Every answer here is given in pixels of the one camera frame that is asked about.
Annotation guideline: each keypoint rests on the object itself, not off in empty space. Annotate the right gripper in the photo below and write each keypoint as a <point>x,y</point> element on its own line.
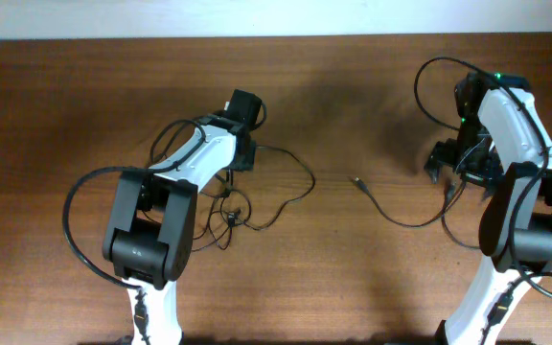
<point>487,173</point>

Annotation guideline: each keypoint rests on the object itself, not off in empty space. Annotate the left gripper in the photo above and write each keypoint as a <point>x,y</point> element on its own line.
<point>248,163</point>

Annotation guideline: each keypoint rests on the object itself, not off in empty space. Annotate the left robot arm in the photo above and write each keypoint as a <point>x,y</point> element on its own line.
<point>149,235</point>

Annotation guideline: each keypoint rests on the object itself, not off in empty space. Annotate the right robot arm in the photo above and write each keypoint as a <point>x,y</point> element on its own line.
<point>502,147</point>

